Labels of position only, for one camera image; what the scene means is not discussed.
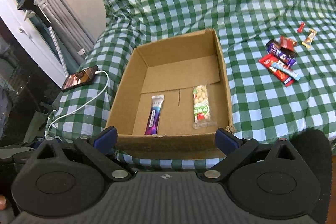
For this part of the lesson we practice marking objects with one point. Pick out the small gold brown candy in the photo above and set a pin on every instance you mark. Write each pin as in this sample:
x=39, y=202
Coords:
x=309, y=39

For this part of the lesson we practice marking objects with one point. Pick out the clear peanut packet green label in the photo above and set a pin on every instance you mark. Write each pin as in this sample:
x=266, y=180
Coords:
x=202, y=106

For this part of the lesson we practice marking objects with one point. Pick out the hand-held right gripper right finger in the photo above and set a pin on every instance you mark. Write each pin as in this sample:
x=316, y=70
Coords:
x=225, y=140

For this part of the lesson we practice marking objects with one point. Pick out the cardboard box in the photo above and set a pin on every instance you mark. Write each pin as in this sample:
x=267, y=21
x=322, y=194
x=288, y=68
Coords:
x=168, y=77

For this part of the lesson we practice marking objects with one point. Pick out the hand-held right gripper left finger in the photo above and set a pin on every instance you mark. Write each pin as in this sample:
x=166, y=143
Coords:
x=106, y=138

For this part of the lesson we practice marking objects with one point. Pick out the light blue snack bar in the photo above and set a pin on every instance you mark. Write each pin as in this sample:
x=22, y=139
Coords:
x=284, y=70

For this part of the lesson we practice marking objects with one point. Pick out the purple chocolate packet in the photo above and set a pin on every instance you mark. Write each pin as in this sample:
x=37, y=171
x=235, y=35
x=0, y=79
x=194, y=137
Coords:
x=282, y=55

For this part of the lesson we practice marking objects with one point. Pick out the dark reflective furniture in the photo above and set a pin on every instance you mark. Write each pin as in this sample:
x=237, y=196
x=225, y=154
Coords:
x=15, y=98

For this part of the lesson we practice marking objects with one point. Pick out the small red candy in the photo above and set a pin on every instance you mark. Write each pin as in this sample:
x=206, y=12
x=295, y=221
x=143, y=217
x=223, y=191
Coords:
x=301, y=27

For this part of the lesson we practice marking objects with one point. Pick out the white curtain clip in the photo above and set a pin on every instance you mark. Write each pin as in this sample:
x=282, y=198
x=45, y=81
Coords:
x=81, y=51

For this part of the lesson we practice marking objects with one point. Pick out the black device in holder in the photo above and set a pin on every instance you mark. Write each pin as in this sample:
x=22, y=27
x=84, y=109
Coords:
x=25, y=2

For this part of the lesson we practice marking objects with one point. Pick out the black smartphone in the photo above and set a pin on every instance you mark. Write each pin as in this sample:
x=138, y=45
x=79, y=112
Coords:
x=78, y=78

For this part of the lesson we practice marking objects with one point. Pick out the grey curtain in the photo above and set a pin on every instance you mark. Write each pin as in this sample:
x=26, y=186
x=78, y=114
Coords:
x=71, y=27

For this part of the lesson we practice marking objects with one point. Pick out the dark brown chocolate bar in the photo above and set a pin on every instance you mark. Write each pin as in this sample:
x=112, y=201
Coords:
x=271, y=44

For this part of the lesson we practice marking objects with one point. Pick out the green checkered blanket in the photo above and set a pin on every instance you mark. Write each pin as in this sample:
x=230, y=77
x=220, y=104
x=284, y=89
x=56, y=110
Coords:
x=236, y=3

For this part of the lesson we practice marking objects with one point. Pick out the small red snack packet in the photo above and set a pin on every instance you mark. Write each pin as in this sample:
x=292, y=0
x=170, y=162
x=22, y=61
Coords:
x=287, y=43

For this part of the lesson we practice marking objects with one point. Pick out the purple stick snack packet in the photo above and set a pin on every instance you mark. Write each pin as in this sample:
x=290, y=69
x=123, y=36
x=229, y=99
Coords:
x=155, y=113

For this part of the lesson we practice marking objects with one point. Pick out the large red peanut packet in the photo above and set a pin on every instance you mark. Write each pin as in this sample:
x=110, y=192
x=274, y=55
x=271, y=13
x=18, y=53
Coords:
x=266, y=60

